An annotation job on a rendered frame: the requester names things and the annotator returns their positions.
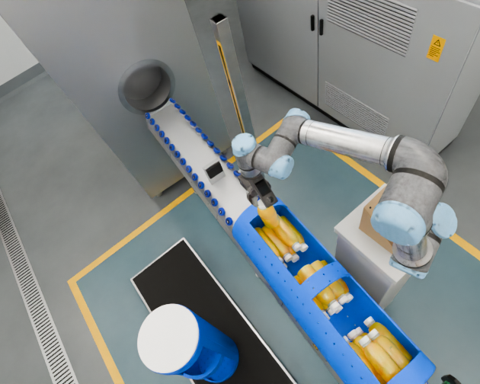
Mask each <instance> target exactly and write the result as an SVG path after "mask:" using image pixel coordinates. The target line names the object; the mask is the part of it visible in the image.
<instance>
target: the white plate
mask: <svg viewBox="0 0 480 384"><path fill-rule="evenodd" d="M198 339H199V328H198V324H197V320H196V319H195V317H194V315H193V314H192V313H191V312H190V311H189V310H188V309H186V308H185V307H183V306H180V305H177V304H167V305H164V306H160V307H158V308H157V309H155V310H154V311H153V312H151V313H150V314H149V315H148V316H147V318H146V319H145V321H144V322H143V324H142V326H141V328H140V330H139V335H138V341H137V347H138V351H139V356H140V358H141V360H142V362H143V363H144V364H145V365H146V366H147V367H148V368H149V369H151V370H153V371H155V372H157V373H171V372H174V371H175V370H178V369H180V368H181V367H182V366H184V365H185V364H186V363H187V362H188V361H189V360H190V358H191V357H192V356H193V354H194V352H195V350H196V348H197V343H198Z"/></svg>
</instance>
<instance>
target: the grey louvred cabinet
mask: <svg viewBox="0 0 480 384"><path fill-rule="evenodd" d="M236 2H237V6H238V13H239V17H240V21H241V26H242V33H243V37H244V41H245V48H246V51H247V55H248V61H249V62H250V63H252V66H253V68H255V69H257V70H258V71H259V72H261V73H262V74H264V75H266V76H267V77H268V78H270V79H271V80H273V81H274V82H276V83H277V84H278V85H280V86H282V87H283V88H285V89H286V90H287V91H289V92H291V93H292V94H294V95H295V96H297V97H298V98H300V99H301V100H303V101H305V102H306V103H307V104H309V105H310V106H312V107H314V108H315V109H316V110H318V111H319V112H321V113H322V114H324V115H325V116H326V117H328V118H330V119H331V120H333V121H334V122H335V123H337V124H339V125H340V126H342V127H346V128H350V129H354V130H360V131H364V132H368V133H375V134H379V135H382V136H389V137H392V138H394V137H396V136H397V135H403V136H409V137H412V138H415V139H418V140H420V141H422V142H424V143H426V144H427V145H429V146H430V147H431V148H432V149H434V150H435V151H436V152H437V153H438V154H440V153H441V152H442V151H443V150H444V149H445V148H446V147H448V146H449V145H450V144H451V143H452V141H453V140H454V139H455V138H456V137H457V136H458V134H459V132H460V130H461V129H462V126H463V124H464V123H465V121H466V119H467V117H468V115H469V113H470V112H471V110H472V108H473V106H474V104H475V102H476V101H477V99H478V96H479V95H480V0H236Z"/></svg>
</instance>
